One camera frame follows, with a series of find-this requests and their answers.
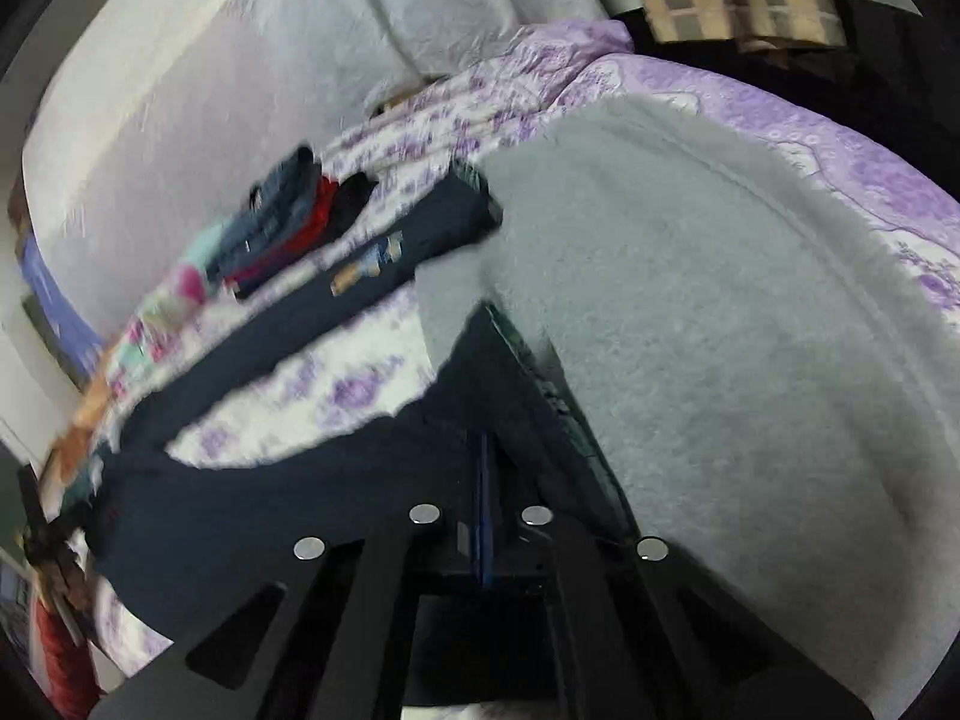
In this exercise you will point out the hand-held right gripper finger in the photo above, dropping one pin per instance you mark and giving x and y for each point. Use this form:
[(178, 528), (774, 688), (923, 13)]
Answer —
[(490, 540), (477, 540)]

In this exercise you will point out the navy blue pants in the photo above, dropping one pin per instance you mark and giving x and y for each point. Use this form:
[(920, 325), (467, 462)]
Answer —
[(225, 525)]

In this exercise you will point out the red cloth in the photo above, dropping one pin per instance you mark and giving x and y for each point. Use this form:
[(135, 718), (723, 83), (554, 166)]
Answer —
[(64, 667)]

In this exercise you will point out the purple floral bed sheet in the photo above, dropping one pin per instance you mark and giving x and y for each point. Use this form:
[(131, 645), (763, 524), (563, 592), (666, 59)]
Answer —
[(337, 390)]

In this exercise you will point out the colourful floral pillow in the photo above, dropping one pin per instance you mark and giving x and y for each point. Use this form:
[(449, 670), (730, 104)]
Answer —
[(161, 307)]

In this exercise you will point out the grey fleece blanket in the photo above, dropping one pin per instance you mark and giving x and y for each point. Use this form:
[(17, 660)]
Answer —
[(712, 352)]

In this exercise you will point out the folded red garment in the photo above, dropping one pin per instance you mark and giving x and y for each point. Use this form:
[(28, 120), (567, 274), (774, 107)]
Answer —
[(319, 217)]

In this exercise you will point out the folded black garment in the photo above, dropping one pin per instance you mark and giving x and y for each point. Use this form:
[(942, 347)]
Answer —
[(352, 202)]

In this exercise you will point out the folded blue jeans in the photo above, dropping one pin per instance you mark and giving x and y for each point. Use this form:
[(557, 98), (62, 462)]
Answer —
[(277, 202)]

